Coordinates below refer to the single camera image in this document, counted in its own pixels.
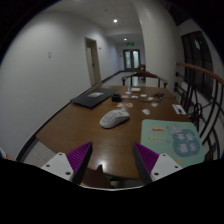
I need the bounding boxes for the dark small device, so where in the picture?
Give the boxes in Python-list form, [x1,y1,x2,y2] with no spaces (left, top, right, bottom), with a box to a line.
[154,93,165,99]

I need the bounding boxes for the small black box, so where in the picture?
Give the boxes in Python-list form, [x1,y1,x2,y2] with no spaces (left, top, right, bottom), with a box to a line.
[112,94,121,102]

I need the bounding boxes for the white paper piece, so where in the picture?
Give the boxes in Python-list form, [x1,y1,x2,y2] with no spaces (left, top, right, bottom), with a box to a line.
[142,109,150,115]

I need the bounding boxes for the white computer mouse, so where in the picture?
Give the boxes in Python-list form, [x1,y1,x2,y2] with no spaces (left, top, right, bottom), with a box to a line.
[100,110,130,129]

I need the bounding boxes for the side doorway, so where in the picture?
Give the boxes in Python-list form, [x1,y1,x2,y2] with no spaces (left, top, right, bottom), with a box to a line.
[85,38,101,86]

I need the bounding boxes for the green exit sign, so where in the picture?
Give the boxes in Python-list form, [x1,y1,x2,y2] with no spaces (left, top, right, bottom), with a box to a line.
[126,43,135,46]

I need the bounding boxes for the white card near railing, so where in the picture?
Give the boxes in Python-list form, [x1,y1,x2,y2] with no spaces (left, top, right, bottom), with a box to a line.
[173,104,186,115]

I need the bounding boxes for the black closed laptop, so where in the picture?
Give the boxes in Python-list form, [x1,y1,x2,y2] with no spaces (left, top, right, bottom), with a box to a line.
[70,88,118,108]

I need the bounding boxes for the double glass door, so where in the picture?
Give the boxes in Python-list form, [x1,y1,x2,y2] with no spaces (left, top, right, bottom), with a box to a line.
[123,50,140,71]

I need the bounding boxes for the light green mouse pad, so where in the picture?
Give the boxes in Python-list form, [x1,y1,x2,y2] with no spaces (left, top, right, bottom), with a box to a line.
[140,119,205,168]

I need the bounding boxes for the wooden armchair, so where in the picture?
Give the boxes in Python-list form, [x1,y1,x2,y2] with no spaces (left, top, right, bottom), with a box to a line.
[121,71,168,88]

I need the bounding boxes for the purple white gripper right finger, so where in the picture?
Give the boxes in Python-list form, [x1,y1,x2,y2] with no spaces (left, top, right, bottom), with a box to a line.
[132,143,182,185]

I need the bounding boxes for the curved wooden stair railing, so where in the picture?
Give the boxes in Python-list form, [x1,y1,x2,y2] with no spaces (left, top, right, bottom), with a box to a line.
[174,62,224,161]

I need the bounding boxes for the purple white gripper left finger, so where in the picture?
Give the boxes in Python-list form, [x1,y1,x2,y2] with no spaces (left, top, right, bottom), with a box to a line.
[42,142,93,185]

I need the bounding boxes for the round sticker on table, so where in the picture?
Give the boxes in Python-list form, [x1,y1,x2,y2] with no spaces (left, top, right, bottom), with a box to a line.
[125,103,133,108]

